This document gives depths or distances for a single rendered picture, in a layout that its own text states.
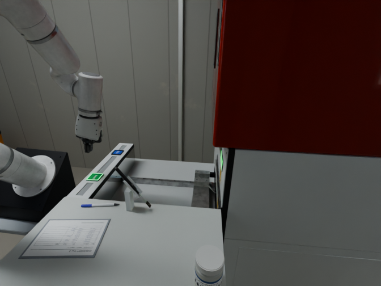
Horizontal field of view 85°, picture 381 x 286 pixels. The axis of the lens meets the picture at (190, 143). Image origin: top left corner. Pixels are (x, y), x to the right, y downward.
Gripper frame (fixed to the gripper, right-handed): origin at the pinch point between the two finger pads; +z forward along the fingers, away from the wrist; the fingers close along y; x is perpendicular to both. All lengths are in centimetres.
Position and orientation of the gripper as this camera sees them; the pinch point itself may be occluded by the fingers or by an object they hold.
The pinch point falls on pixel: (88, 147)
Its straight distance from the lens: 101.0
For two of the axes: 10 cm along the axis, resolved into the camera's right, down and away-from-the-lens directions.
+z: -2.3, 8.8, 4.1
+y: -9.7, -2.5, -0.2
